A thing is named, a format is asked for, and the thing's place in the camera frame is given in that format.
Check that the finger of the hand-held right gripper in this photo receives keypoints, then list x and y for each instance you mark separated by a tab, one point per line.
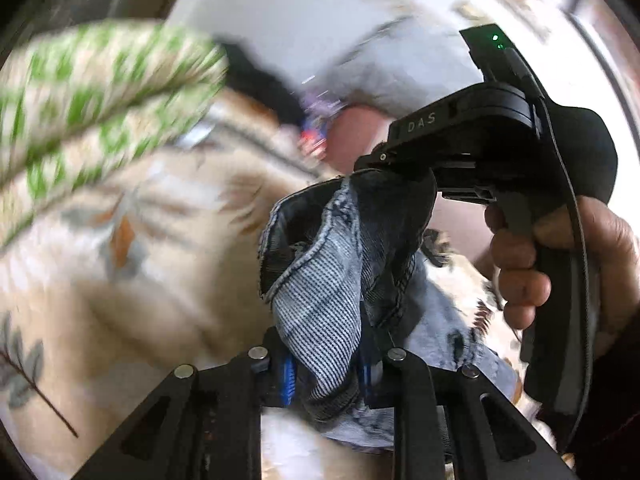
395	162

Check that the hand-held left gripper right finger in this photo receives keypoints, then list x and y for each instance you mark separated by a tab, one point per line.
366	377

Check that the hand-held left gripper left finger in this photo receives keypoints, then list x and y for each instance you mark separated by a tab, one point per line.
287	380

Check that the grey-blue denim pants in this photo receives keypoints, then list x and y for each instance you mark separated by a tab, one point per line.
345	270

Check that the person's right hand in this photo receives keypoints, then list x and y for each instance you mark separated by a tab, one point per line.
520	270

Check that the pink and brown cushion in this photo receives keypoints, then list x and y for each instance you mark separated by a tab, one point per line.
360	135

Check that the small colourful packet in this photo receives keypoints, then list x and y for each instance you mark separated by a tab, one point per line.
314	132

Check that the grey quilted pillow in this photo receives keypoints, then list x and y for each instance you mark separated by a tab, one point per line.
400	70

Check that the clear plastic bag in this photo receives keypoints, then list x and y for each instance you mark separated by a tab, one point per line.
320	97

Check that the black cloth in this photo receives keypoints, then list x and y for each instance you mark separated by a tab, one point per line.
260	80

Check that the beige leaf-print blanket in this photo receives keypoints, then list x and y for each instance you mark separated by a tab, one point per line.
140	270

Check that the green patterned folded quilt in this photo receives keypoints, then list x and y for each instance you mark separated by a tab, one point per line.
95	110

